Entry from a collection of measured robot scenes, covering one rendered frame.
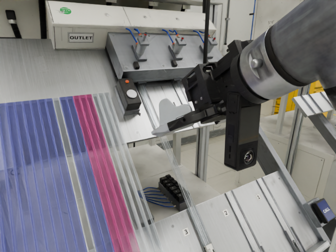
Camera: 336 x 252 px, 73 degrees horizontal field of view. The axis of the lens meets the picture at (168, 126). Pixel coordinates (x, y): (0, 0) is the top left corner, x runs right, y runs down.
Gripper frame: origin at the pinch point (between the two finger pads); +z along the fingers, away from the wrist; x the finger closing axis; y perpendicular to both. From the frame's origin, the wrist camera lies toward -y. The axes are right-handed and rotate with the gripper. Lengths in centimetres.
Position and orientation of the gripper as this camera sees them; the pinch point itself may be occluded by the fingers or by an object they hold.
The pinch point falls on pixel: (186, 130)
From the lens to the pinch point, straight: 45.8
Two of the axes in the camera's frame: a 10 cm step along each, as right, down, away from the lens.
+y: -2.8, -9.5, 1.6
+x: -8.6, 1.7, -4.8
